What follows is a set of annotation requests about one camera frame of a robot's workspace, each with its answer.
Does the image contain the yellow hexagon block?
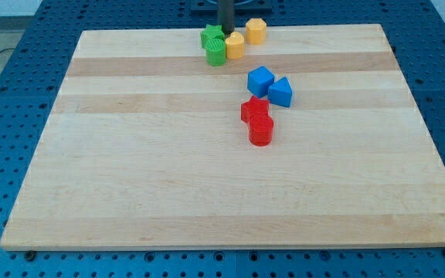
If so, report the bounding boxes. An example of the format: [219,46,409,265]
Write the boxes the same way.
[245,18,267,45]

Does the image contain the yellow heart block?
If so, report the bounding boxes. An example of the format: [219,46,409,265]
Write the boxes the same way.
[225,32,245,59]

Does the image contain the red cylinder block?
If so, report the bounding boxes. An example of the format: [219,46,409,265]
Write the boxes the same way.
[248,114,273,147]

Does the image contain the red star block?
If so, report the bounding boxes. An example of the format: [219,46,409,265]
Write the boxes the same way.
[240,96,270,124]

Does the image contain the blue cube block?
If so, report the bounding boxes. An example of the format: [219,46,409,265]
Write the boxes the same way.
[247,66,275,98]

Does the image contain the blue triangle block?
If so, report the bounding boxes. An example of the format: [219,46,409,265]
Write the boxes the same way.
[267,77,293,107]

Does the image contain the light wooden board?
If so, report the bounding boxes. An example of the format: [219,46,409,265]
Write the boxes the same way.
[0,24,445,251]

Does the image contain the green cylinder block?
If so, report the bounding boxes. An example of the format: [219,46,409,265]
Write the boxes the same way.
[205,38,226,66]

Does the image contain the green star block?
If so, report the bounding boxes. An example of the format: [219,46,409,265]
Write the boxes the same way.
[200,25,225,49]

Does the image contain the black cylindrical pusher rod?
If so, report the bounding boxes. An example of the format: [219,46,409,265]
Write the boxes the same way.
[217,0,235,35]

